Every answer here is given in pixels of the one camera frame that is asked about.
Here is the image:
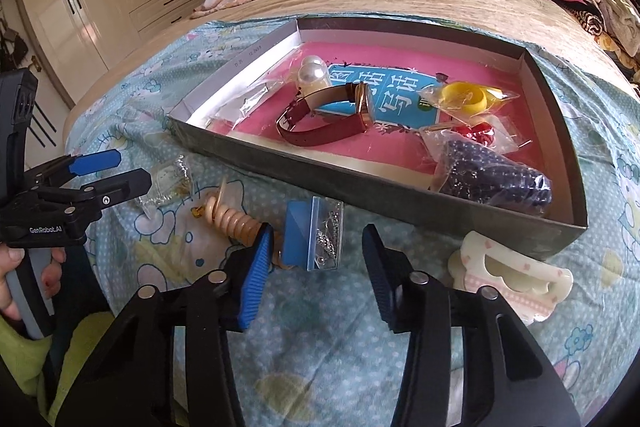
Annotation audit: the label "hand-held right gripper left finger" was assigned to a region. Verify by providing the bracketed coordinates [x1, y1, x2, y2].
[55, 223, 276, 427]

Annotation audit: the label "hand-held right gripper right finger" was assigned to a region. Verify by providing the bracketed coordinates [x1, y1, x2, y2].
[361, 223, 581, 427]

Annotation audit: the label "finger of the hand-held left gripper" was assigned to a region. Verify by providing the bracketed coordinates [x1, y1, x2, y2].
[60, 169, 152, 214]
[30, 149, 122, 188]

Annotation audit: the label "clear hair clip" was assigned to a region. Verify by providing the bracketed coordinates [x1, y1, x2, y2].
[134, 157, 195, 218]

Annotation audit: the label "beige coil hair tie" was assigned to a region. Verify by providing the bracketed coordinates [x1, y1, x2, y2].
[192, 177, 266, 253]

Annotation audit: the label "small blue jewelry box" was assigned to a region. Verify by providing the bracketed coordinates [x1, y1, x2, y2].
[281, 196, 346, 272]

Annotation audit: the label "grey cardboard box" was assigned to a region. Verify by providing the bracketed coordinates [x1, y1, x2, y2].
[167, 17, 590, 260]

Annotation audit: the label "dark bead bracelet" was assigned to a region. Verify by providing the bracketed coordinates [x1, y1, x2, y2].
[427, 139, 553, 218]

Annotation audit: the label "brown leather wristwatch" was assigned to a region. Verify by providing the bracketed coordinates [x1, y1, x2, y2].
[276, 82, 375, 148]

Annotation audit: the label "yellow ring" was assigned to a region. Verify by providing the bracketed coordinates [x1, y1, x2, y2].
[420, 81, 521, 118]

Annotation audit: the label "pearl hair claw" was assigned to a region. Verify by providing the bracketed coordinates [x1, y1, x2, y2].
[297, 55, 332, 90]

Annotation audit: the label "person's left forearm green sleeve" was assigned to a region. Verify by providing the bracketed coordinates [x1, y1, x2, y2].
[0, 309, 116, 427]

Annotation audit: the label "person's left hand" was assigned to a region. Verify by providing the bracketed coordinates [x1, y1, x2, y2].
[0, 246, 66, 323]

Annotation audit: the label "cartoon cat printed sheet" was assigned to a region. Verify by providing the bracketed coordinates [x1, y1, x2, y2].
[65, 14, 640, 427]

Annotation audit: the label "white pink dotted hair clip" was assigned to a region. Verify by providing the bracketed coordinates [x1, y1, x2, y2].
[447, 231, 574, 324]

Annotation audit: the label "black bag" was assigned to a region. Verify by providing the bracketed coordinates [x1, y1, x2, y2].
[0, 24, 30, 64]

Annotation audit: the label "earring card in clear bag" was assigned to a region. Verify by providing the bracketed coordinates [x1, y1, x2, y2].
[207, 79, 281, 128]

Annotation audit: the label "red beads in clear bag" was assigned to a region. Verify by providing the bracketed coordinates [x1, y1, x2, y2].
[420, 114, 526, 155]

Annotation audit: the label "pile of clothes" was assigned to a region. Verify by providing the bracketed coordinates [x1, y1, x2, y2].
[542, 0, 640, 82]

